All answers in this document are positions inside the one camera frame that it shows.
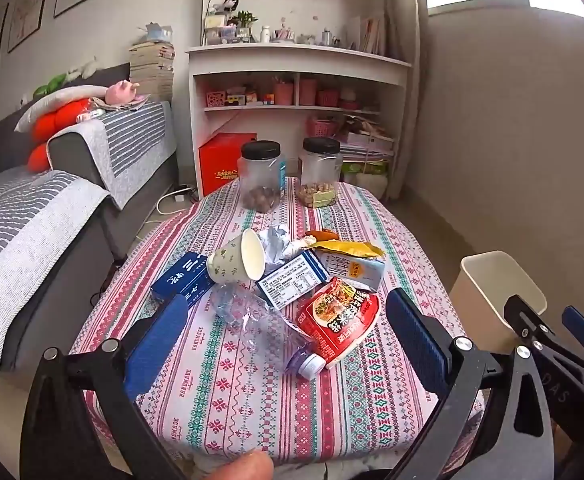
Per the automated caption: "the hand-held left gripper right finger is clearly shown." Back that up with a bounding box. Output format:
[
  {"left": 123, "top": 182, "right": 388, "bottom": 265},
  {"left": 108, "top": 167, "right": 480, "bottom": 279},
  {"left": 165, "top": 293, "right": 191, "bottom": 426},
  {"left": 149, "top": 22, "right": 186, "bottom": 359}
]
[{"left": 386, "top": 287, "right": 567, "bottom": 480}]

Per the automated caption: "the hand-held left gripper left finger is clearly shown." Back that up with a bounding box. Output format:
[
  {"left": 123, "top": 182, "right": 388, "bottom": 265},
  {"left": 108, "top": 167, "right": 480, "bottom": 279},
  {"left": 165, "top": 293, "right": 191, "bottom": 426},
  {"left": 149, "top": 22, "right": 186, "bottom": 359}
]
[{"left": 19, "top": 293, "right": 189, "bottom": 480}]

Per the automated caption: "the beige trash bin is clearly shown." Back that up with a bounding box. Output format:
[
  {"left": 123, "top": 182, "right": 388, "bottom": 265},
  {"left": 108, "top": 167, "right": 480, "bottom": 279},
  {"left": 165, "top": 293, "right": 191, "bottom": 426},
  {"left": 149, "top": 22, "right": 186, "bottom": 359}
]
[{"left": 449, "top": 250, "right": 548, "bottom": 357}]

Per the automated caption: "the red noodle packet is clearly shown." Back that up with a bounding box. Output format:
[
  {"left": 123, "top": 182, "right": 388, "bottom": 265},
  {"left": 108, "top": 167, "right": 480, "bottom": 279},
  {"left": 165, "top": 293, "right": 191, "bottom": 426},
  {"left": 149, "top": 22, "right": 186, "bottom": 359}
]
[{"left": 294, "top": 276, "right": 381, "bottom": 372}]

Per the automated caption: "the blue cardboard box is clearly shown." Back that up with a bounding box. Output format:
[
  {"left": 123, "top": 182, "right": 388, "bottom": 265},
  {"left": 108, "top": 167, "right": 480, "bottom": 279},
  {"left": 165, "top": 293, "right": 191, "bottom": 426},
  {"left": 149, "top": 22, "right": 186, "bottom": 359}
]
[{"left": 151, "top": 252, "right": 217, "bottom": 312}]

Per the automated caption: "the white carton yellow label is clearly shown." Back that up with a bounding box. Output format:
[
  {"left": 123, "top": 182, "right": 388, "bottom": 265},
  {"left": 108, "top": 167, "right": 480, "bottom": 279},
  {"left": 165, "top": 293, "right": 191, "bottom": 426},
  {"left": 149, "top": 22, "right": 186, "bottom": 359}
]
[{"left": 317, "top": 252, "right": 387, "bottom": 294}]

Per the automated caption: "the crushed clear plastic bottle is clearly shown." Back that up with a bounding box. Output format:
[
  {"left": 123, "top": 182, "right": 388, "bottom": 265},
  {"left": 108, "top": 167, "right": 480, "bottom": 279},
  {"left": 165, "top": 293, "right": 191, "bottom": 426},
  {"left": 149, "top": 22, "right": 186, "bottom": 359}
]
[{"left": 209, "top": 282, "right": 329, "bottom": 379}]

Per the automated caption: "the floral paper cup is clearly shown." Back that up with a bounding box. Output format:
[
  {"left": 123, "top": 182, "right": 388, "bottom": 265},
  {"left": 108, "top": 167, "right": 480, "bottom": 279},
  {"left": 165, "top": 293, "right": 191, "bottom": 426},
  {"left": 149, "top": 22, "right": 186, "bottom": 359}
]
[{"left": 206, "top": 228, "right": 265, "bottom": 285}]

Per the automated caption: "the yellow snack wrapper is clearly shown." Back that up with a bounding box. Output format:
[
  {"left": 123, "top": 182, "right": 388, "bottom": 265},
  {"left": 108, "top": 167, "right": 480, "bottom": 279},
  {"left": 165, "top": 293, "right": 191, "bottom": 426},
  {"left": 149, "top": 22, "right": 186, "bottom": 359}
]
[{"left": 304, "top": 240, "right": 385, "bottom": 260}]

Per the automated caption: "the white label snack packet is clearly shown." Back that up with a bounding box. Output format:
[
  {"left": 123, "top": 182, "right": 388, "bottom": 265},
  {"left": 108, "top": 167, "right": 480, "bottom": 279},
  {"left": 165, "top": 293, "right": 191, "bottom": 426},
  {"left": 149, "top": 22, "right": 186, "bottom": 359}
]
[{"left": 254, "top": 249, "right": 331, "bottom": 311}]

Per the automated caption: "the silver foil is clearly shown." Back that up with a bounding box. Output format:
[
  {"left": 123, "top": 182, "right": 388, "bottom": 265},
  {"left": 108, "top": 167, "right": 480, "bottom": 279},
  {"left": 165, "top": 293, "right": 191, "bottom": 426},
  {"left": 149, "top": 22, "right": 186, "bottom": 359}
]
[{"left": 257, "top": 224, "right": 305, "bottom": 274}]

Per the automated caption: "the person's left hand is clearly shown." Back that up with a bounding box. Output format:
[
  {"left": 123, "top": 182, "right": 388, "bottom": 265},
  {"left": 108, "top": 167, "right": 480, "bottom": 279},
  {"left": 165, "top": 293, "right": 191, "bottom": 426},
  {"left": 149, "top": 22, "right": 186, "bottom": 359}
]
[{"left": 207, "top": 449, "right": 275, "bottom": 480}]

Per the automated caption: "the patterned pink green tablecloth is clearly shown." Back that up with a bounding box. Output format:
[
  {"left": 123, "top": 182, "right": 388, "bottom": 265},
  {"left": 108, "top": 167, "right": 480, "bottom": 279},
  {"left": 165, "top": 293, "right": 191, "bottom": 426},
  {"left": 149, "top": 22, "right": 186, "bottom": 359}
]
[{"left": 69, "top": 176, "right": 488, "bottom": 480}]

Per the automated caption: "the striped grey seat cover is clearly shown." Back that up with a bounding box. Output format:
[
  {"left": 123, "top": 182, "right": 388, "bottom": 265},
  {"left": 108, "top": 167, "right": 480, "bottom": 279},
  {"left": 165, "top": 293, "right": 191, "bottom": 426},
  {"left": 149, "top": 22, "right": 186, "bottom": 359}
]
[{"left": 0, "top": 170, "right": 110, "bottom": 376}]

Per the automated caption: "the green packet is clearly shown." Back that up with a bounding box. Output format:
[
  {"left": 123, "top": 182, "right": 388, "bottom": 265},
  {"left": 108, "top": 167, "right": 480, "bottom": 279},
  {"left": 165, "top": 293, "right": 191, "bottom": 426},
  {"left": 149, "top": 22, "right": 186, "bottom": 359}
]
[{"left": 342, "top": 160, "right": 389, "bottom": 177}]

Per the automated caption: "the plastic jar with light nuts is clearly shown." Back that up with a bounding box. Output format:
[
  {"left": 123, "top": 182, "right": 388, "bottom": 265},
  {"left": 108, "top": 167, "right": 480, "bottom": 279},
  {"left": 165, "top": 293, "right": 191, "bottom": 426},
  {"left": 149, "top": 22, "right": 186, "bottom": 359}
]
[{"left": 297, "top": 137, "right": 344, "bottom": 210}]

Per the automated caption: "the red cardboard box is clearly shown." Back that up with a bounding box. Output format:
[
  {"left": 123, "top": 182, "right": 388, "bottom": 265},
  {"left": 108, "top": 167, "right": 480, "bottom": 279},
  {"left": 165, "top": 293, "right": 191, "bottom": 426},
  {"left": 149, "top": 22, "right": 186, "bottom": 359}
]
[{"left": 198, "top": 132, "right": 258, "bottom": 199}]

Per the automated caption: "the plastic jar with dark nuts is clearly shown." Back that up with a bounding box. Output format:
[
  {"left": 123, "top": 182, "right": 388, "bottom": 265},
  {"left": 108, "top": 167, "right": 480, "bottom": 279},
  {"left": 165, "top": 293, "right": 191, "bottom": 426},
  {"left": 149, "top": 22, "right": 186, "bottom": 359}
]
[{"left": 237, "top": 141, "right": 288, "bottom": 211}]

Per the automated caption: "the stack of papers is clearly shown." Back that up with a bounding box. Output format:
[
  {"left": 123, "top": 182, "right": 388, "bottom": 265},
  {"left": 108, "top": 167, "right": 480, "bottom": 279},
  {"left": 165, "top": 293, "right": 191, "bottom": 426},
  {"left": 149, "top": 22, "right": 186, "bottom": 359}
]
[{"left": 339, "top": 115, "right": 395, "bottom": 153}]

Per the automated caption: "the grey sofa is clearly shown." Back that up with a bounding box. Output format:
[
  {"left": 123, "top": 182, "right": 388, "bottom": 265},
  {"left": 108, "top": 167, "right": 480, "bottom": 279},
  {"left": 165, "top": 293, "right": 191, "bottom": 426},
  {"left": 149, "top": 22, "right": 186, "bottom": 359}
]
[{"left": 0, "top": 62, "right": 181, "bottom": 376}]

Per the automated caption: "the striped grey armrest cover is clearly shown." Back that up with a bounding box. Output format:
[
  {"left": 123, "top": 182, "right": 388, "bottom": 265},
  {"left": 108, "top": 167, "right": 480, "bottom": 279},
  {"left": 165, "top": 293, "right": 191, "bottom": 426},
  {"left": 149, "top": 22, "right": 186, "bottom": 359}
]
[{"left": 46, "top": 101, "right": 181, "bottom": 211}]

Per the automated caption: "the pink woven basket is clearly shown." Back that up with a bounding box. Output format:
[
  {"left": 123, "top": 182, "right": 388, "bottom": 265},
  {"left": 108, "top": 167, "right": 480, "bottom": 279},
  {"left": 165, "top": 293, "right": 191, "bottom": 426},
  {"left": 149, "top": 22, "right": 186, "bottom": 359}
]
[{"left": 306, "top": 119, "right": 339, "bottom": 139}]

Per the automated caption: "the white pillow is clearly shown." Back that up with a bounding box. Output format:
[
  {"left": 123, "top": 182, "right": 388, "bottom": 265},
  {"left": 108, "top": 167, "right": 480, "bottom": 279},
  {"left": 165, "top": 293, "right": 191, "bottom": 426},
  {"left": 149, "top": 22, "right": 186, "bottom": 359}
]
[{"left": 14, "top": 84, "right": 110, "bottom": 134}]

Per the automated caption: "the pink pen holder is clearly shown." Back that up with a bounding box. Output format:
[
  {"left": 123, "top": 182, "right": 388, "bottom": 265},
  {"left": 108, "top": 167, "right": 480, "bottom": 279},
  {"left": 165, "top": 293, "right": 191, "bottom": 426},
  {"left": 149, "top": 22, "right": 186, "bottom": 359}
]
[{"left": 273, "top": 81, "right": 295, "bottom": 107}]

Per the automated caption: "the stack of books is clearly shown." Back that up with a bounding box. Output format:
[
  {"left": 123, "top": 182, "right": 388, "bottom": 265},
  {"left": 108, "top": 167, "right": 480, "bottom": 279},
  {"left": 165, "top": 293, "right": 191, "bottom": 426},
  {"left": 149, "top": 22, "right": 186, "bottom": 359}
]
[{"left": 128, "top": 40, "right": 177, "bottom": 104}]

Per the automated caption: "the green plush toy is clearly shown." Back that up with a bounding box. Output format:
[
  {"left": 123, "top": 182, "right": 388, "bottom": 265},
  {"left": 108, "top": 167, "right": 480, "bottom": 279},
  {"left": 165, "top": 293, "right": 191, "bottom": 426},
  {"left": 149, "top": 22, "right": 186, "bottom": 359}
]
[{"left": 32, "top": 74, "right": 68, "bottom": 101}]

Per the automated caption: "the white bookshelf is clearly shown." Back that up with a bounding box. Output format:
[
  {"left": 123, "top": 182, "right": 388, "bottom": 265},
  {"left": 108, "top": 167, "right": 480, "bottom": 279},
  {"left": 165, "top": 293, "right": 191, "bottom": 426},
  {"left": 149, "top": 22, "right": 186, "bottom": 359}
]
[{"left": 186, "top": 0, "right": 413, "bottom": 202}]

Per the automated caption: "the blue tissue box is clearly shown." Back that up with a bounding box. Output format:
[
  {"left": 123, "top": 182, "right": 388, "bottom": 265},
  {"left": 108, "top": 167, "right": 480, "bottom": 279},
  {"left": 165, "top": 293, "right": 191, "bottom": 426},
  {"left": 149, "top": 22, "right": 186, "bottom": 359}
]
[{"left": 144, "top": 22, "right": 174, "bottom": 44}]

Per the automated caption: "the medium framed picture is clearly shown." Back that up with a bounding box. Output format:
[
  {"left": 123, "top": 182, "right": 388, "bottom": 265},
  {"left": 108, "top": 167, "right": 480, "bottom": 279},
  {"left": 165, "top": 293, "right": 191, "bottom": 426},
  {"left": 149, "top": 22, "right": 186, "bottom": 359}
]
[{"left": 6, "top": 0, "right": 55, "bottom": 54}]

